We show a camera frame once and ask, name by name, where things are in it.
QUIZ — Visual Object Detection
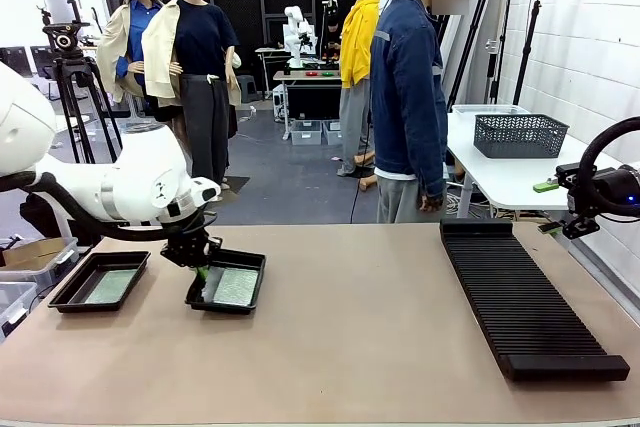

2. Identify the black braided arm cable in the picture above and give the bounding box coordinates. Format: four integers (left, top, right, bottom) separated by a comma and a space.
577, 116, 640, 221
0, 170, 220, 243

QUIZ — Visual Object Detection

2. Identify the grey step stool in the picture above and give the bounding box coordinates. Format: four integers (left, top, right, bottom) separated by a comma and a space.
234, 74, 259, 103

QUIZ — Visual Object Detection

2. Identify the clear box with cardboard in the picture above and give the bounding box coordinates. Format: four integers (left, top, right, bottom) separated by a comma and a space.
0, 236, 80, 289

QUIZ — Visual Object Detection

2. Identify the grey storage bin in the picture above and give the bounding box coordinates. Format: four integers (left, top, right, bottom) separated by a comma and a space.
322, 119, 344, 146
290, 119, 324, 146

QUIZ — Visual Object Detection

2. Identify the mannequin with cream jacket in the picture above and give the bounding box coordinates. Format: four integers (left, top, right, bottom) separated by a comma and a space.
142, 0, 243, 198

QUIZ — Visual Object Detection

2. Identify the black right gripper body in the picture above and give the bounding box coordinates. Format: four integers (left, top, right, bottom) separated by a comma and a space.
555, 162, 640, 221

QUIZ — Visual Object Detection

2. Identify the grey mesh basket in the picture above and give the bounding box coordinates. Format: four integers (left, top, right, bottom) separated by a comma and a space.
473, 113, 570, 159

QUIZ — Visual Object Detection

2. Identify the clear storage box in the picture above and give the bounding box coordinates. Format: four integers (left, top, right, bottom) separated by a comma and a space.
0, 281, 40, 343

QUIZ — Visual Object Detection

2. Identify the background person in black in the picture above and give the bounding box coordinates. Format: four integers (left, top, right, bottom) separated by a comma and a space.
324, 20, 344, 54

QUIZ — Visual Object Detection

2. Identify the mannequin with yellow hoodie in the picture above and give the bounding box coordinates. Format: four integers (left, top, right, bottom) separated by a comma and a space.
337, 0, 384, 178

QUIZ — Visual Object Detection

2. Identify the black ESD tray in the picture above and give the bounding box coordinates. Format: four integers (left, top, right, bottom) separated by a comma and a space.
48, 250, 151, 313
184, 248, 267, 316

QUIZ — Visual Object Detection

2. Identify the black camera tripod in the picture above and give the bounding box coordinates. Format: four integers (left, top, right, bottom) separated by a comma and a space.
37, 0, 124, 166

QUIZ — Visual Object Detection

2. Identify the mannequin with black hat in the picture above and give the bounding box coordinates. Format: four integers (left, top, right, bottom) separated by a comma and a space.
96, 0, 196, 188

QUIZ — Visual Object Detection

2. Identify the black light stand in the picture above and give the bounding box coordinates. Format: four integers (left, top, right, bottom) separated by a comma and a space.
512, 0, 545, 106

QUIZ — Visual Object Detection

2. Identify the person in denim jacket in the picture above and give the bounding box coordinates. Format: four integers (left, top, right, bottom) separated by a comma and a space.
369, 0, 471, 224

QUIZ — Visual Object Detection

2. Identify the grey background work table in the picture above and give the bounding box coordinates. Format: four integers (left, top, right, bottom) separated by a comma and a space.
272, 69, 344, 141

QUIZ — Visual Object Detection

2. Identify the small white background robot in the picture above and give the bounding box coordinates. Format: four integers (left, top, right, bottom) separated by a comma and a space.
282, 5, 319, 69

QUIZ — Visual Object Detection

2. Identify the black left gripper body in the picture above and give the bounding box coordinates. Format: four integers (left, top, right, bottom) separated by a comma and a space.
164, 209, 214, 253

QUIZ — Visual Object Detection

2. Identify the black slotted board rack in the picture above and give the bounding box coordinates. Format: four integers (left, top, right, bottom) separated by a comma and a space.
438, 218, 631, 382

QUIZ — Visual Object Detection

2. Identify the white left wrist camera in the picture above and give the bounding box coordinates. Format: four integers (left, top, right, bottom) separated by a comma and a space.
191, 176, 222, 204

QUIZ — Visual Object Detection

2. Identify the person's right hand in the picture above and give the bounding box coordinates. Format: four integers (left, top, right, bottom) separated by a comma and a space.
418, 191, 446, 213

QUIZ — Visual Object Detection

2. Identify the dark floor mat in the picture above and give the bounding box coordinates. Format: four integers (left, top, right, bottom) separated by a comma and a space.
219, 175, 251, 198

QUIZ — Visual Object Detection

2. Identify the white side table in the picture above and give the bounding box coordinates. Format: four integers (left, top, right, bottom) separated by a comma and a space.
444, 111, 626, 221

